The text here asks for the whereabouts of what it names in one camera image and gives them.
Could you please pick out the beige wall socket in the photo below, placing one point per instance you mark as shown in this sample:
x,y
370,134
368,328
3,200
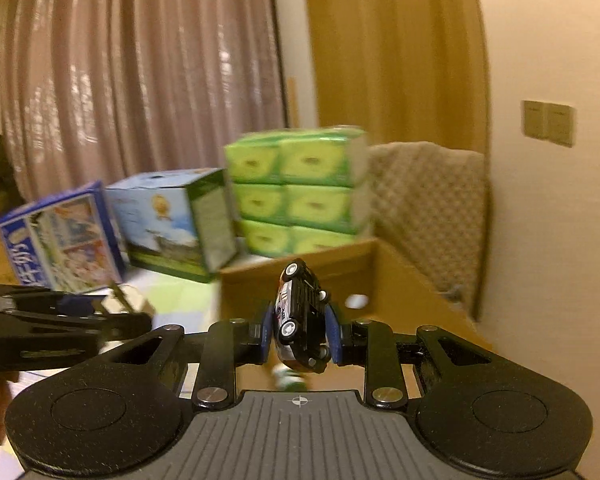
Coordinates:
x,y
561,125
535,120

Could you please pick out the thin wooden slat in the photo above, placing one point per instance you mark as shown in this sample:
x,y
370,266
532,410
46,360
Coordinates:
x,y
292,102

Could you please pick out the black white toy car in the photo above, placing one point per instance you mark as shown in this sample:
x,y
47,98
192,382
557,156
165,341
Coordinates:
x,y
300,310

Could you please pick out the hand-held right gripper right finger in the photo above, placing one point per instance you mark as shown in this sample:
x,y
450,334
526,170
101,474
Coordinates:
x,y
333,334

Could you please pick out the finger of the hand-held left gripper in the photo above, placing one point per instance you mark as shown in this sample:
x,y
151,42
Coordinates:
x,y
80,305
120,325

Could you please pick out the stack of green tissue packs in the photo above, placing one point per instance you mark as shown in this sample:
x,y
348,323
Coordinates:
x,y
300,185

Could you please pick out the cow print milk carton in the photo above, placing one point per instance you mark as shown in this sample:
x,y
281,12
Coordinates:
x,y
170,230

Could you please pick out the beige pleated curtain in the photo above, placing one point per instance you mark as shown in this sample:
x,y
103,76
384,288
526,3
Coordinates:
x,y
130,85

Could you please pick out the wooden door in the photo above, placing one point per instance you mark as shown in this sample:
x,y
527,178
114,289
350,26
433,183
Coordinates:
x,y
390,50

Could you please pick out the quilted beige chair cushion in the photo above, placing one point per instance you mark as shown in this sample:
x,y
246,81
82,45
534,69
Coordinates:
x,y
430,210

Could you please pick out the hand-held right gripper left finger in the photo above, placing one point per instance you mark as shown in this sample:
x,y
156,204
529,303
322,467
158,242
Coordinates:
x,y
266,332

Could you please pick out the blue illustrated milk carton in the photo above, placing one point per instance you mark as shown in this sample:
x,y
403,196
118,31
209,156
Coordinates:
x,y
55,240

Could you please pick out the large cardboard box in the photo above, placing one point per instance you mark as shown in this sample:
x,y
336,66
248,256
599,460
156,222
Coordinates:
x,y
250,290

